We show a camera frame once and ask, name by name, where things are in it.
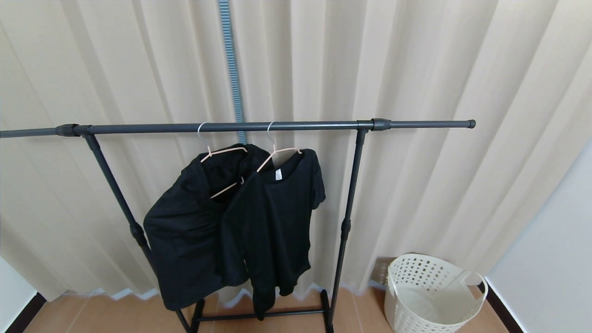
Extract black garment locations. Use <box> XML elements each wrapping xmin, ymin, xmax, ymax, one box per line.
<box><xmin>219</xmin><ymin>148</ymin><xmax>326</xmax><ymax>321</ymax></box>

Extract pink clothes hanger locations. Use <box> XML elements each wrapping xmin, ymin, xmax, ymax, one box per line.
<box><xmin>197</xmin><ymin>122</ymin><xmax>249</xmax><ymax>199</ymax></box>
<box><xmin>256</xmin><ymin>121</ymin><xmax>303</xmax><ymax>173</ymax></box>

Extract black clothes rack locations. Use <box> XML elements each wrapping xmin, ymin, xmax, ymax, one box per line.
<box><xmin>0</xmin><ymin>119</ymin><xmax>476</xmax><ymax>333</ymax></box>

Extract beige curtain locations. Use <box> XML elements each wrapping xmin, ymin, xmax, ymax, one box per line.
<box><xmin>0</xmin><ymin>0</ymin><xmax>592</xmax><ymax>303</ymax></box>

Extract white laundry basket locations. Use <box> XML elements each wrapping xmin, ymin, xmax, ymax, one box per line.
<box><xmin>383</xmin><ymin>253</ymin><xmax>489</xmax><ymax>333</ymax></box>

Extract black shorts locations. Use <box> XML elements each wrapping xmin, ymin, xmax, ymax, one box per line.
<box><xmin>143</xmin><ymin>143</ymin><xmax>274</xmax><ymax>311</ymax></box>

